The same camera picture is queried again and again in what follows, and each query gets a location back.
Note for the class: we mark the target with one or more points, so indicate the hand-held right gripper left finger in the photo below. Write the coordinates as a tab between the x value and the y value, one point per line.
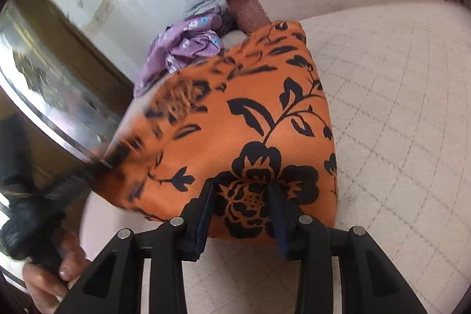
204	218

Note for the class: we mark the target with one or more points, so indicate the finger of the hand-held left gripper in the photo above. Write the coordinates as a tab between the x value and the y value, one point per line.
70	185

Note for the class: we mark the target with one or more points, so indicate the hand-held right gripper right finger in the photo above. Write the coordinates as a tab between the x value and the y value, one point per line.
281	222

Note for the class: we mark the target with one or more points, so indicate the orange black floral shirt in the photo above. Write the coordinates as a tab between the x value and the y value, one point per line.
239	108

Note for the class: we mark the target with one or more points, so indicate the person's left hand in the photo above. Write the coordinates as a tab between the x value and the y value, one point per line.
70	262

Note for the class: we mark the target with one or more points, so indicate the wooden door with glass panel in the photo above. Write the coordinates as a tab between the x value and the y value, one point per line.
44	86

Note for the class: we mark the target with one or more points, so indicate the purple floral garment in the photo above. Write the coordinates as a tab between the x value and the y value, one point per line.
184	41

